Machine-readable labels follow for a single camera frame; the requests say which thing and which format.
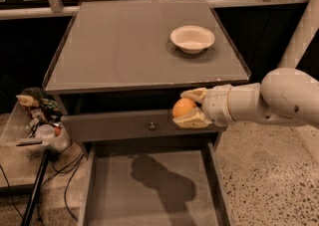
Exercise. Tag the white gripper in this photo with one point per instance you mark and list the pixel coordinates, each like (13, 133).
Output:
(216, 105)

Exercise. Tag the orange fruit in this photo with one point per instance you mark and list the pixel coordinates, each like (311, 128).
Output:
(182, 107)

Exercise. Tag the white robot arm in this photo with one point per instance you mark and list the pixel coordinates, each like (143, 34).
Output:
(285, 96)

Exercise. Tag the brass drawer knob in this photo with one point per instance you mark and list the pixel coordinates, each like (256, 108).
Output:
(152, 126)

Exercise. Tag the grey middle drawer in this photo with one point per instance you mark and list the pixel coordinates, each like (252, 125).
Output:
(171, 183)

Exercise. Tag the grey drawer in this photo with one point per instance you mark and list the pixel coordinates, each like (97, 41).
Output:
(171, 183)
(126, 125)

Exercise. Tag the grey drawer cabinet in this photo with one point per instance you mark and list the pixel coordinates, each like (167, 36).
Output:
(117, 56)

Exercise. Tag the grey top drawer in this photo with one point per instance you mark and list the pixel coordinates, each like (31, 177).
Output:
(126, 125)

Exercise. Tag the white paper bowl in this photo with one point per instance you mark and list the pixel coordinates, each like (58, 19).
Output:
(192, 39)

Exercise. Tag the white diagonal pole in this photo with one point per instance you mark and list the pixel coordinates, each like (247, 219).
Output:
(302, 36)

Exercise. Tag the colourful snack bag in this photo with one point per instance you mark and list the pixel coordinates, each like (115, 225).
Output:
(50, 107)

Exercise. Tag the white cup in bin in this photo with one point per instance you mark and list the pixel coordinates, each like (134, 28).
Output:
(45, 131)

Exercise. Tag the clear plastic bin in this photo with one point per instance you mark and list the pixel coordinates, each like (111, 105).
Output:
(26, 117)

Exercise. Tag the black stand leg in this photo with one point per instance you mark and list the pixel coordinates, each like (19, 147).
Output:
(28, 214)

